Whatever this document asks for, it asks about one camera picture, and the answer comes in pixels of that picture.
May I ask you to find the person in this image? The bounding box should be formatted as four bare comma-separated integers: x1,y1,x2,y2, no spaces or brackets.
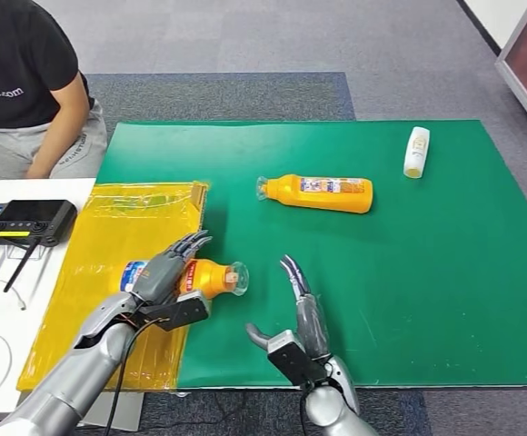
0,0,109,181

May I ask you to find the yellow plastic sheet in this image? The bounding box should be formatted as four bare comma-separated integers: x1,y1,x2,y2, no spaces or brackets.
17,180,210,392

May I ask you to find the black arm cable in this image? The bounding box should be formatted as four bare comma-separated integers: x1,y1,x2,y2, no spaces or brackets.
103,315,174,436
298,384,313,436

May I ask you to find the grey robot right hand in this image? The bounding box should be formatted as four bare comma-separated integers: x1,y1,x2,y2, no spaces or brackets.
245,254,333,362

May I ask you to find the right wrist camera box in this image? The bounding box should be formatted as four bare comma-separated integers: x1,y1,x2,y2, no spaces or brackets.
267,329,328,388

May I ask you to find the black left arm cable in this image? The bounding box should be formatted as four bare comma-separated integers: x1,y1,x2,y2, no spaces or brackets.
103,315,174,436

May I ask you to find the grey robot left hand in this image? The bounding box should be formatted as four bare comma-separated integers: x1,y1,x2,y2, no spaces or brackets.
131,230,213,305

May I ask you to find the orange bottle with clear cap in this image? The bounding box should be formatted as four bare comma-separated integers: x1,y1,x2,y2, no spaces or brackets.
254,174,374,214
109,258,250,302

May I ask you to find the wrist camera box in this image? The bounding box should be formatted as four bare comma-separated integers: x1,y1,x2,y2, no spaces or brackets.
267,329,328,388
143,290,211,333

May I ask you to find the green table mat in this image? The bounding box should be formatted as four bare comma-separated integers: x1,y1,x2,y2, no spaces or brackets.
96,120,527,390

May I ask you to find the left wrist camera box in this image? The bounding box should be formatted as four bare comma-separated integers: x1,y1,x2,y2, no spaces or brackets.
143,290,211,333

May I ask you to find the black remote controller with antennas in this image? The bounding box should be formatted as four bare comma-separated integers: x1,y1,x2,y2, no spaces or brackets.
0,199,79,294

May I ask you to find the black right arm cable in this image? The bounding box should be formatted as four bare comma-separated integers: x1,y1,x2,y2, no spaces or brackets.
298,384,313,436

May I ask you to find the small white bottle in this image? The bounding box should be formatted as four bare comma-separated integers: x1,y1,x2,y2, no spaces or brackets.
402,126,431,180

